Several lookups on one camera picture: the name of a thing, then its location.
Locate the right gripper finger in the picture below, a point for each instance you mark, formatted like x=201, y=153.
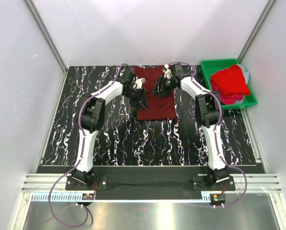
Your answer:
x=164, y=92
x=158, y=86

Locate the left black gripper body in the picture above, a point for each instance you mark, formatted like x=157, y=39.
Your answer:
x=134, y=95

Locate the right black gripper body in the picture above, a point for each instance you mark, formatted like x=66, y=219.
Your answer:
x=169, y=83

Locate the dark red t shirt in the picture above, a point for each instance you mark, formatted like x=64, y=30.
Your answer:
x=158, y=107

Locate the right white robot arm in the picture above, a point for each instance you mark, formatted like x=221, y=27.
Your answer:
x=208, y=115

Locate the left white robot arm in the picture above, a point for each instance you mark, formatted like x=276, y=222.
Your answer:
x=91, y=117

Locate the green plastic bin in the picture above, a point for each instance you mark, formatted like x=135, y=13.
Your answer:
x=210, y=67

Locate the bright red t shirt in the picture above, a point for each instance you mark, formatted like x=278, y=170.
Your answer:
x=230, y=81

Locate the pink t shirt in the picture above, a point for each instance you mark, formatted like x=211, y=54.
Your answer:
x=234, y=99

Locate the light blue t shirt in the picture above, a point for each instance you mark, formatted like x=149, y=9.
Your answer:
x=246, y=74

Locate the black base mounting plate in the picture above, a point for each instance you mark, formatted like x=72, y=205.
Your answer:
x=148, y=192

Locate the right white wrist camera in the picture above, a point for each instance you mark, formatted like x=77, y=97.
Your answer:
x=167, y=72

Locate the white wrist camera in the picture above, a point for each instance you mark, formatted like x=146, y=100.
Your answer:
x=138, y=84
x=167, y=72

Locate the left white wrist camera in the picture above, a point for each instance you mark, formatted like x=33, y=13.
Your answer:
x=138, y=84

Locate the left aluminium frame post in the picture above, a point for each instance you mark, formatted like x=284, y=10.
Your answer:
x=45, y=33

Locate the aluminium frame post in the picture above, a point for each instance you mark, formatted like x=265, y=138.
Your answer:
x=45, y=33
x=256, y=29

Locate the right aluminium frame post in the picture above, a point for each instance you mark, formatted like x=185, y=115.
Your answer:
x=256, y=29

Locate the white slotted cable duct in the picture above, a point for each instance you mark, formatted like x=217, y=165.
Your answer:
x=83, y=198

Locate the aluminium extrusion rail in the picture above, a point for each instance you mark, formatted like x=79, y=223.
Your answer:
x=255, y=183

